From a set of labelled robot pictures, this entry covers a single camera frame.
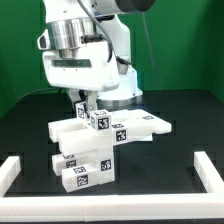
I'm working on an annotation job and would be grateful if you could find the white tagged cube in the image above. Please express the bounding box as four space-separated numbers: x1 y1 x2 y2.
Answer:
90 110 111 131
75 102 87 120

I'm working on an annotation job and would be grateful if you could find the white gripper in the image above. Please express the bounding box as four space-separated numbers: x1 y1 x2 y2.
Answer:
42 42 119 115

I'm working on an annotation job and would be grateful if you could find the black cable on table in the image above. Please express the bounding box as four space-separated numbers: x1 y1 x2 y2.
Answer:
16 87 64 105

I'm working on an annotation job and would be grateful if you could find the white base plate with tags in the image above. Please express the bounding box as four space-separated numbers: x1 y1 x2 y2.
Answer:
120 135 153 143

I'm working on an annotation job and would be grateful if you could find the white chair seat part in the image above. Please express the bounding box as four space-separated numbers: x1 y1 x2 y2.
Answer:
81 146 115 184

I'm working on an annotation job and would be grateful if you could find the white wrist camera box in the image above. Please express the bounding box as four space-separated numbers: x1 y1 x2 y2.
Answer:
37 30 51 50

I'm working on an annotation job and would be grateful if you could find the white U-shaped fence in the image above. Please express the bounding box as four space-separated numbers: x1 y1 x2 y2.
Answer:
0 151 224 222

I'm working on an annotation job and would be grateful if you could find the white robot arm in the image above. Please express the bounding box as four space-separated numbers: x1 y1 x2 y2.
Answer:
38 0 156 113

